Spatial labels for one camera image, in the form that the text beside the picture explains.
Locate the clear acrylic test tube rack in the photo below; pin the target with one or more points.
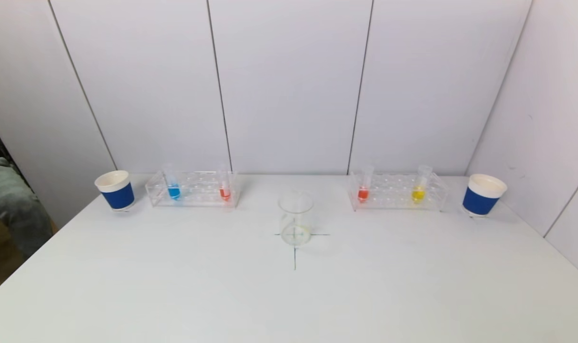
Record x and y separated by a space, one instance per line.
198 190
393 193

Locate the test tube with red liquid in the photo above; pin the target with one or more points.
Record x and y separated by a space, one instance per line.
363 194
225 193

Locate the blue white paper cup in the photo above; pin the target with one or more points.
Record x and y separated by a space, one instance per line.
118 197
479 201

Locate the clear glass beaker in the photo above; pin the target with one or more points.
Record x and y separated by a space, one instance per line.
296 224

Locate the person in grey trousers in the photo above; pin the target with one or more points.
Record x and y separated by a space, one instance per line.
7 200

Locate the test tube with yellow pigment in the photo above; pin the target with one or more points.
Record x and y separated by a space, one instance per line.
418 194

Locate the test tube with blue liquid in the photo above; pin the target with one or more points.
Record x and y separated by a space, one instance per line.
173 191

